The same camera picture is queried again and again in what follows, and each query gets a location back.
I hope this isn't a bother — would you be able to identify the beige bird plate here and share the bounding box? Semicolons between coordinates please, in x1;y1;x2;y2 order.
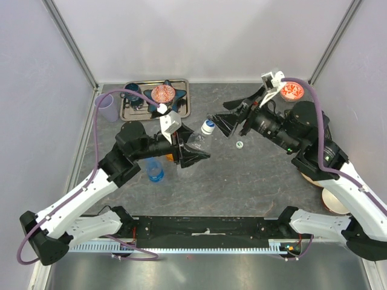
300;172;321;187

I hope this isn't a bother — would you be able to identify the right aluminium frame post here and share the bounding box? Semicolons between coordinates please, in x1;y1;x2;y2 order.
308;0;363;86

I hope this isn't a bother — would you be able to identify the aluminium frame post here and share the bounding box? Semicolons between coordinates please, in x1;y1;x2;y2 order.
42;0;99;89
308;0;363;86

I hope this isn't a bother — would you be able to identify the red patterned bowl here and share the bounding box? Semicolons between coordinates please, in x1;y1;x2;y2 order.
151;85;175;104

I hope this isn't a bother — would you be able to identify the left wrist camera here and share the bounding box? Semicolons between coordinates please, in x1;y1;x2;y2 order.
157;103;182;144

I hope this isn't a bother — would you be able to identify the clear bottle blue cap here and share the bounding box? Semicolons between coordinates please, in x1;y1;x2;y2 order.
146;158;164;182

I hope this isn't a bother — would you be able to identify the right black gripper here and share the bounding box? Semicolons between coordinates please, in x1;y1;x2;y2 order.
207;84;301;153

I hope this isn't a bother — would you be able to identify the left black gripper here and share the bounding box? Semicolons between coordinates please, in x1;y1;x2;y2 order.
133;122;211;168

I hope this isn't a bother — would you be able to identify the orange juice bottle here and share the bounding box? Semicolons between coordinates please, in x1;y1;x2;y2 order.
165;154;174;161

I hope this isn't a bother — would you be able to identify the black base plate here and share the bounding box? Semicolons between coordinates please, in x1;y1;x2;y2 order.
112;216;299;248

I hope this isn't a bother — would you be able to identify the dark blue mug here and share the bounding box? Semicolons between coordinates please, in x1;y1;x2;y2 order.
120;83;143;106

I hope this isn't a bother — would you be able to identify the white slotted cable duct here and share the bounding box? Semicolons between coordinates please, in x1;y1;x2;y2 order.
69;239;301;254

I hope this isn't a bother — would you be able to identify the orange floral small bowl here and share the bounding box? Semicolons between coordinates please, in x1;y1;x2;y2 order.
280;82;304;102

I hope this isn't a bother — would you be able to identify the red white bowl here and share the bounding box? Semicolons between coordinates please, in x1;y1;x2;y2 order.
322;188;350;215

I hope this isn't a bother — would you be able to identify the left aluminium frame post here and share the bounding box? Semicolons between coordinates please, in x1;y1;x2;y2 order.
42;0;99;89

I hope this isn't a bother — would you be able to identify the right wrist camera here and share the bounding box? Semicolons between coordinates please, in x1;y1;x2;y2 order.
259;71;286;108

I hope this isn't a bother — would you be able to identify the lilac plastic cup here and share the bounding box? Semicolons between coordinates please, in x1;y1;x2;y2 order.
94;94;119;123

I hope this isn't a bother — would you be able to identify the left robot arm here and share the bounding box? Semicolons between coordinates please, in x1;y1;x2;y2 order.
16;121;210;266

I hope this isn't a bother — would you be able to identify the blue star-shaped dish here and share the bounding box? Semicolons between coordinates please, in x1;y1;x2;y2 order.
143;80;187;112

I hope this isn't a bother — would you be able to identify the white green bottle cap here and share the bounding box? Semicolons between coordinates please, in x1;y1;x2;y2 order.
236;141;244;149

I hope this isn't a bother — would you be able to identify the steel tray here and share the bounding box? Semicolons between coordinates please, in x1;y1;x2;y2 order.
120;79;190;121

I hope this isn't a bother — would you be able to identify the blue pocari bottle cap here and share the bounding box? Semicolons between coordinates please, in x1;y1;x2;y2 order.
201;119;215;135

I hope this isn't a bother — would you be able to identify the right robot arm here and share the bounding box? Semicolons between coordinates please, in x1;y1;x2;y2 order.
208;87;386;262

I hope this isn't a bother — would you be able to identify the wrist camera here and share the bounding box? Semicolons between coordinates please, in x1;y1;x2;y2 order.
259;71;286;108
157;103;182;144

